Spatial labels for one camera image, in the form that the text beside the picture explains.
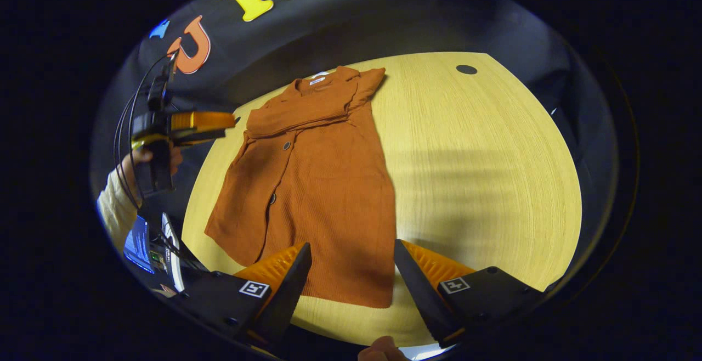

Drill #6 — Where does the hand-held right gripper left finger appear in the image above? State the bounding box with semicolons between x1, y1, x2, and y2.
181;242;312;351

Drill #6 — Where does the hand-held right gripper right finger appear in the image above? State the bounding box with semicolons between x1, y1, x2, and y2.
394;239;544;349

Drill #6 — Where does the orange knit cardigan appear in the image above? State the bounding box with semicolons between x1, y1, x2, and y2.
204;66;397;309

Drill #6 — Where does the blue lit laptop screen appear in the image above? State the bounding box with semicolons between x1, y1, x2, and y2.
123;216;155;275

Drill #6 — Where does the black backdrop cloth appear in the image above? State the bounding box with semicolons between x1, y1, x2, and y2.
90;0;618;274

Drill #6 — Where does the black cable bundle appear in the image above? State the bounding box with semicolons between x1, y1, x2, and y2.
112;54;176;211

